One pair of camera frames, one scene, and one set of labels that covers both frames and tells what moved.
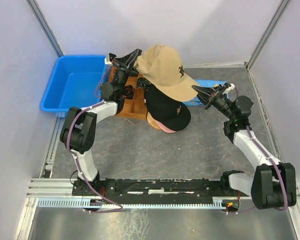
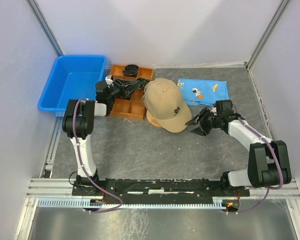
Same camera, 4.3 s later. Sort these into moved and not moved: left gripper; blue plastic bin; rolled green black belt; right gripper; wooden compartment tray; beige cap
Moved: right gripper; left gripper; beige cap
Not moved: rolled green black belt; wooden compartment tray; blue plastic bin
